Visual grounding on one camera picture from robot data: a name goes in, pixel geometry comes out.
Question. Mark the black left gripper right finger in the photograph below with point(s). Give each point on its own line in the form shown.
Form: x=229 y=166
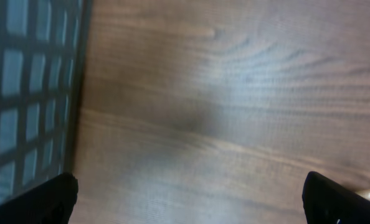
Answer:
x=327 y=202

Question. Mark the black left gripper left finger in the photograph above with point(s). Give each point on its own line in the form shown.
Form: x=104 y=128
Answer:
x=51 y=202

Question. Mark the grey plastic mesh basket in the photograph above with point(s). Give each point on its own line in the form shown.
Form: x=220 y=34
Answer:
x=42 y=56

